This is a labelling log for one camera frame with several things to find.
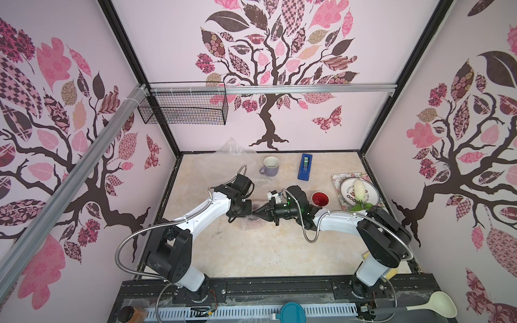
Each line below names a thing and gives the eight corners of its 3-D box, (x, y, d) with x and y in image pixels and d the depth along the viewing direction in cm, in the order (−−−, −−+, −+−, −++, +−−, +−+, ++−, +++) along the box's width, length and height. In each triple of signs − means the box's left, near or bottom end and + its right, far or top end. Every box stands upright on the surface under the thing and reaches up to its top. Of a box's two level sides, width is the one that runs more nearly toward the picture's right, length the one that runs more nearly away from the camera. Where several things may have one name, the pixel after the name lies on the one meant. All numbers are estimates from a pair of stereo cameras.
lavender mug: (260, 175, 111) (260, 166, 105) (266, 163, 117) (266, 154, 111) (274, 179, 109) (275, 170, 103) (280, 167, 115) (281, 158, 109)
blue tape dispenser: (296, 178, 110) (298, 169, 104) (299, 162, 118) (301, 152, 112) (308, 181, 109) (310, 172, 103) (310, 164, 117) (312, 154, 111)
